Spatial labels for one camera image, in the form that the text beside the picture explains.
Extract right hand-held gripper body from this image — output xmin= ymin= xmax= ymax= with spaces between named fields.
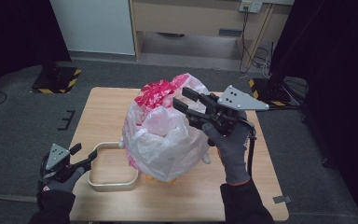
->
xmin=195 ymin=84 xmax=270 ymax=140

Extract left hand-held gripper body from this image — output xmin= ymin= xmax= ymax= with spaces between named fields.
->
xmin=41 ymin=143 xmax=90 ymax=184

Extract white and pink plastic bag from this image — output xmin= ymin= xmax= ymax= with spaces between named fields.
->
xmin=121 ymin=72 xmax=214 ymax=183

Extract white square bin rim ring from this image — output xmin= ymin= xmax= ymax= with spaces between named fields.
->
xmin=87 ymin=141 xmax=140 ymax=192

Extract white trash bin with face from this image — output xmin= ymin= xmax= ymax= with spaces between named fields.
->
xmin=118 ymin=136 xmax=213 ymax=185

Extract person's left hand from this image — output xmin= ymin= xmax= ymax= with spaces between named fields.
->
xmin=42 ymin=167 xmax=86 ymax=194

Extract person's right hand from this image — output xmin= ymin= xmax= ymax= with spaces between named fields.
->
xmin=200 ymin=111 xmax=254 ymax=187

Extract black stand base yellow stripes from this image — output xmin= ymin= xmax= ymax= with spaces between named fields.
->
xmin=30 ymin=64 xmax=82 ymax=95
xmin=248 ymin=77 xmax=293 ymax=107

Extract light wooden desk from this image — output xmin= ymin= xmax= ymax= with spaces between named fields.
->
xmin=129 ymin=0 xmax=296 ymax=72

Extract grey tape piece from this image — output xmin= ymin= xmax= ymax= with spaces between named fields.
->
xmin=271 ymin=194 xmax=294 ymax=205

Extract black curtain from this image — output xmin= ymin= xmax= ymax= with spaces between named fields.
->
xmin=268 ymin=0 xmax=358 ymax=224
xmin=0 ymin=0 xmax=73 ymax=108

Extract white cabinet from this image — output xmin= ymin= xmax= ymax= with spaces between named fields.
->
xmin=49 ymin=0 xmax=136 ymax=56

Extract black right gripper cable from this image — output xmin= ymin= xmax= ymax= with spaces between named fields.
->
xmin=245 ymin=122 xmax=258 ymax=179

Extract thick black floor cable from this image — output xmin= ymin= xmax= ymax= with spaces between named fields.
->
xmin=267 ymin=104 xmax=304 ymax=113

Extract black hanging cables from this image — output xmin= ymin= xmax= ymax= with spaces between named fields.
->
xmin=238 ymin=6 xmax=274 ymax=79

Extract white wall socket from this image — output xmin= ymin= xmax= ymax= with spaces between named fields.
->
xmin=238 ymin=0 xmax=264 ymax=14

